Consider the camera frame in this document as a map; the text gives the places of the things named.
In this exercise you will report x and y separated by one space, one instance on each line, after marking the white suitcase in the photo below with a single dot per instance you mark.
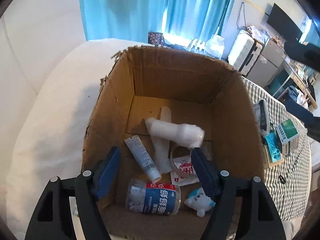
243 50

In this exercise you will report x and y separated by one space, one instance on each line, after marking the brown cardboard box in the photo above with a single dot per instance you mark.
175 80

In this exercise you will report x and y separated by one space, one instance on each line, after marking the clear plastic bag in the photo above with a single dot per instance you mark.
215 46

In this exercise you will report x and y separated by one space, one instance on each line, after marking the black television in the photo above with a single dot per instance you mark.
282 22

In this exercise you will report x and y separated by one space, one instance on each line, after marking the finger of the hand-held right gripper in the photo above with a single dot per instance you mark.
305 53
303 115

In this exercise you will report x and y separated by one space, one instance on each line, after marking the blue blister packet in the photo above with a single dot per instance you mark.
273 148

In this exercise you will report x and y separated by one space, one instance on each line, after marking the long white tube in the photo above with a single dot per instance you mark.
161 152

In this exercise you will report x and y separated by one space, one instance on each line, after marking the white plastic bottle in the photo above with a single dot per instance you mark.
175 131

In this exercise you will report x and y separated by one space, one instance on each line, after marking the pile of clothes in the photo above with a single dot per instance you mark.
293 92

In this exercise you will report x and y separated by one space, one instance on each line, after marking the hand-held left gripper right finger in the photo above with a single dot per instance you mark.
205 175

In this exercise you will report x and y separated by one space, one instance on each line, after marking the white and blue pouch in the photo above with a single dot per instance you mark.
262 116

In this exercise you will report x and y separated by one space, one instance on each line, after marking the white toy figure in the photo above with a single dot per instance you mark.
200 201

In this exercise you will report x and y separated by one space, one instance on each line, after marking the clear jar with blue label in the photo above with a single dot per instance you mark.
155 197

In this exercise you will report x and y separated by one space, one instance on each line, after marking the tan medicine box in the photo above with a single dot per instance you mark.
276 163

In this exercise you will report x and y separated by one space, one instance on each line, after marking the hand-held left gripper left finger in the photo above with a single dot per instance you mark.
106 172

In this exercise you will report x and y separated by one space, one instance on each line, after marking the grey small fridge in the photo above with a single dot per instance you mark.
270 55

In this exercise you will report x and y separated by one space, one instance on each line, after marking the red and white sachet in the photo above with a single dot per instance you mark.
185 172

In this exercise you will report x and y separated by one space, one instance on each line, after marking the green and white medicine box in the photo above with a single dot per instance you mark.
286 132

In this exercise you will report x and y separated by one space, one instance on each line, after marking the dark floral cloth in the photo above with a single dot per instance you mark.
155 38

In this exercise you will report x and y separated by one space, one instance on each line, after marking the small white cream tube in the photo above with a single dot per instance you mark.
141 155

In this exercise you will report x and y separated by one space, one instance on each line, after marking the wooden dressing desk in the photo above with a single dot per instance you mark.
296 80

